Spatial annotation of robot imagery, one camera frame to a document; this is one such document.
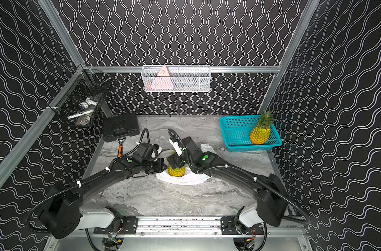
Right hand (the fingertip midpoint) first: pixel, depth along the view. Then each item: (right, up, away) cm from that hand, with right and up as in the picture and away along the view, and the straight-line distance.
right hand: (176, 152), depth 80 cm
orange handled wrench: (-38, 0, +21) cm, 44 cm away
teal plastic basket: (+39, +11, +30) cm, 51 cm away
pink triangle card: (-8, +38, +10) cm, 41 cm away
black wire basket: (-58, +29, +10) cm, 66 cm away
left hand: (-4, -7, +2) cm, 8 cm away
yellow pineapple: (+50, +9, +15) cm, 53 cm away
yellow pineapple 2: (+1, -11, +4) cm, 12 cm away
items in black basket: (-43, +18, -6) cm, 47 cm away
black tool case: (-44, +14, +27) cm, 53 cm away
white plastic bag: (+7, -13, +2) cm, 15 cm away
